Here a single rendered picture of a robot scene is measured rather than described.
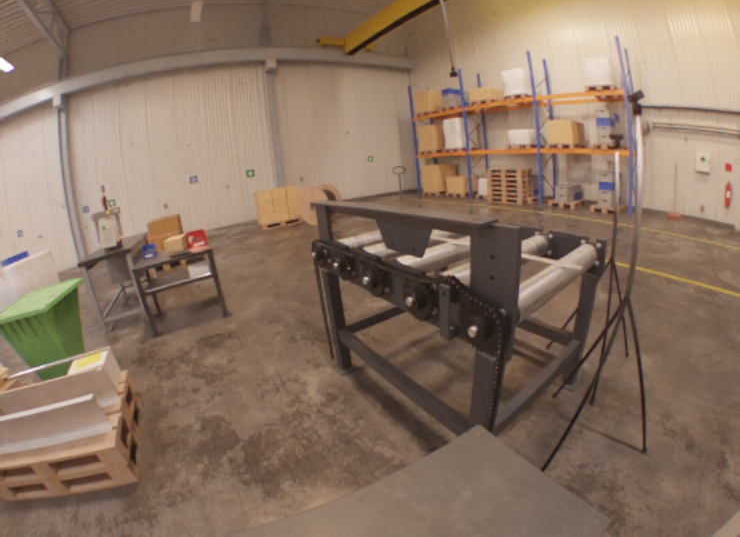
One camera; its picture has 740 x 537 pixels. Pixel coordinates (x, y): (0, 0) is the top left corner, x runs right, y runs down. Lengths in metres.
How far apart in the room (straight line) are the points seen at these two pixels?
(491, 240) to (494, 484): 0.61
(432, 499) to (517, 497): 0.14
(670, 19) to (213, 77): 14.04
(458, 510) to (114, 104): 11.99
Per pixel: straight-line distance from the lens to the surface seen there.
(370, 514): 0.55
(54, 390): 2.33
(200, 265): 3.45
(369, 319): 2.16
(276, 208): 8.63
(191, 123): 11.35
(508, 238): 0.85
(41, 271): 7.24
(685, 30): 10.42
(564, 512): 0.58
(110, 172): 11.52
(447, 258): 1.55
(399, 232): 1.22
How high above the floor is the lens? 1.34
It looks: 17 degrees down
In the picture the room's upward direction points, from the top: 6 degrees counter-clockwise
